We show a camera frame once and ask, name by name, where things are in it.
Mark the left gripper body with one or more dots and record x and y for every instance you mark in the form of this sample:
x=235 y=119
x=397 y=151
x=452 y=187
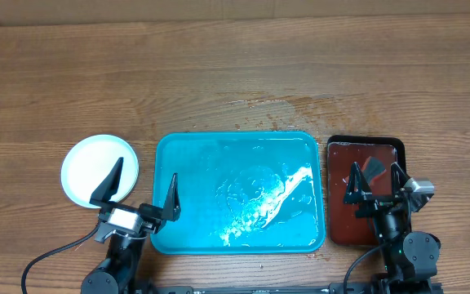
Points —
x=149 y=216

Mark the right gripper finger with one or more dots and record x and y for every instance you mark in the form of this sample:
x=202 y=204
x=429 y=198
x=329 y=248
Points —
x=358 y=189
x=398 y=178

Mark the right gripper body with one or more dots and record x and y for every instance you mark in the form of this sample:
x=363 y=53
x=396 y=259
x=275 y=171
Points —
x=375 y=209

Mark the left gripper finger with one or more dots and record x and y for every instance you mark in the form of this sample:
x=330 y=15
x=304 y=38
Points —
x=101 y=196
x=172 y=209

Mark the red and black sponge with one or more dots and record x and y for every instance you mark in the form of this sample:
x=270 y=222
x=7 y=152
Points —
x=373 y=169

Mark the light blue plate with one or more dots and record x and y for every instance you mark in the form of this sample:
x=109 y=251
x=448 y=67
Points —
x=90 y=161

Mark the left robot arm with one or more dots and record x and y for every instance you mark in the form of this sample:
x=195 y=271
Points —
x=117 y=272

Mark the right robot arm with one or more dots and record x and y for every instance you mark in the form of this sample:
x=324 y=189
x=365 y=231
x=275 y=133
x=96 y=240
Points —
x=410 y=257

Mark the black tray with dark water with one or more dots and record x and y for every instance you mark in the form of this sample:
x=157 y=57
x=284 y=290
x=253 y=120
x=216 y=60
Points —
x=341 y=152

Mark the teal plastic tray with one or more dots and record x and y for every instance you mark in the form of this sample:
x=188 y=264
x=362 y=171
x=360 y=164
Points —
x=247 y=192

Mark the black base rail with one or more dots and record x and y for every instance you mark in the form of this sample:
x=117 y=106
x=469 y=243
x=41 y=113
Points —
x=280 y=290

